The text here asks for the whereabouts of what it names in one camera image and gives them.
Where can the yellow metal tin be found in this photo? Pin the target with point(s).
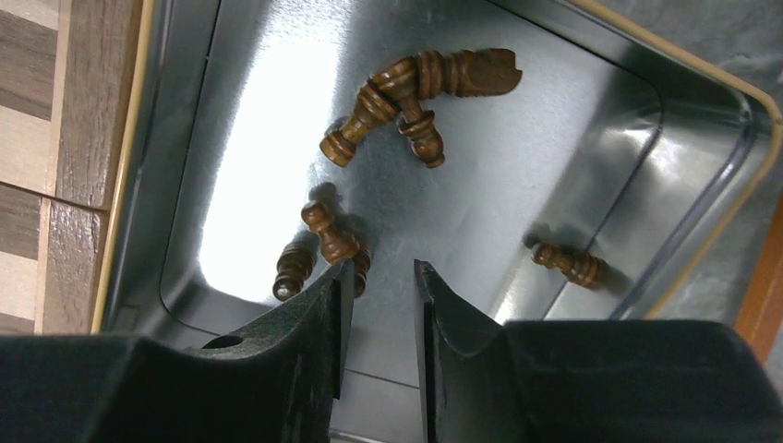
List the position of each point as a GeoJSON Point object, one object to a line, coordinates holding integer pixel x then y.
{"type": "Point", "coordinates": [589, 191]}

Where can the wooden chess board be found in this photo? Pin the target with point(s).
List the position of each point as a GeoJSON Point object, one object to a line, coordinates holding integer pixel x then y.
{"type": "Point", "coordinates": [72, 74]}

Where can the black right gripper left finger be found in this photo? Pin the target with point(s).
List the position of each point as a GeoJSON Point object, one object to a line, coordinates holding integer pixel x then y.
{"type": "Point", "coordinates": [273, 380]}

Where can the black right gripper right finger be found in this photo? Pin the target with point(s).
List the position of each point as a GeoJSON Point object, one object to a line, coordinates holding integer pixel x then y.
{"type": "Point", "coordinates": [584, 380]}

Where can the dark chess pieces pile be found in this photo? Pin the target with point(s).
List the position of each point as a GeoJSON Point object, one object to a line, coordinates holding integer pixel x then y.
{"type": "Point", "coordinates": [441, 157]}

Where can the orange wooden rack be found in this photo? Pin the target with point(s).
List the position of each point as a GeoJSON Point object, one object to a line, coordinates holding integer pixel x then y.
{"type": "Point", "coordinates": [760, 315]}

